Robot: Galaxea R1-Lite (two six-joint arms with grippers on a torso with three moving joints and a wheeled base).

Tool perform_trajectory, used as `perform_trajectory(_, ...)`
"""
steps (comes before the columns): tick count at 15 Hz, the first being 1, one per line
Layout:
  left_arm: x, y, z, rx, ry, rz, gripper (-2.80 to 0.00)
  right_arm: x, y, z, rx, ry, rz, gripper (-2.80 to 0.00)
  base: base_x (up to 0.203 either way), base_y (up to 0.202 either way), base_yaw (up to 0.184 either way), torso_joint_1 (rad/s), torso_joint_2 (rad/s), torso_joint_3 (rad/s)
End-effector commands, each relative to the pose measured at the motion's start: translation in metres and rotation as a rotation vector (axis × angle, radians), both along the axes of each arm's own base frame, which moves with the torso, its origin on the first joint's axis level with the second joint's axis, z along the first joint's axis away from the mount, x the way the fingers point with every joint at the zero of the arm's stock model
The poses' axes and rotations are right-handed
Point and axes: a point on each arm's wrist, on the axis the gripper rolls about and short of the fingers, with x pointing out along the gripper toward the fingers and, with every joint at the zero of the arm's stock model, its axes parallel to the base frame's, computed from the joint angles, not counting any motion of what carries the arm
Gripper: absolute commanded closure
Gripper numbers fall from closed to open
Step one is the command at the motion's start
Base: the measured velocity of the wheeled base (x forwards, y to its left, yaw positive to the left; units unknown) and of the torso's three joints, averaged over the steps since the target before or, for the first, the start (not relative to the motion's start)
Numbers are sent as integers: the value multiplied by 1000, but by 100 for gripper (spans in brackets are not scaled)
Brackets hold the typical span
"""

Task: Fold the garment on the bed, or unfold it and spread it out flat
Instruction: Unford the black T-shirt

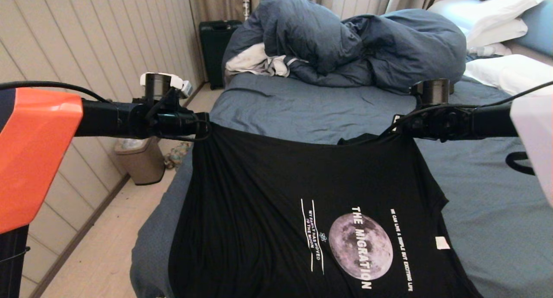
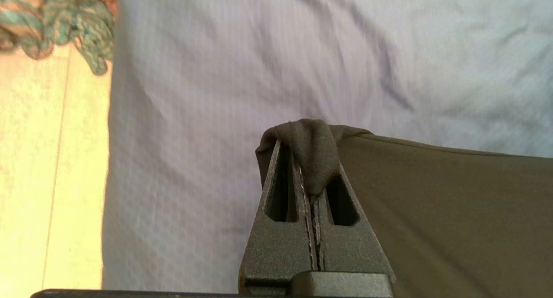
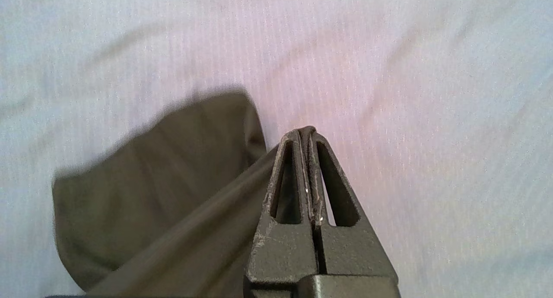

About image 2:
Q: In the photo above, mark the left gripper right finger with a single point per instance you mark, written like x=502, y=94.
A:
x=350, y=250

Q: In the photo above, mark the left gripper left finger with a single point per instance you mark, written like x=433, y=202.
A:
x=276, y=255

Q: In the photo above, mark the black printed t-shirt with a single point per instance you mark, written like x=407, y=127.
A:
x=432, y=224

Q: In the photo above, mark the bed with blue sheet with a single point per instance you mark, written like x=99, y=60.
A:
x=194, y=95

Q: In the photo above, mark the teal patterned cloth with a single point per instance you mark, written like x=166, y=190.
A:
x=65, y=17

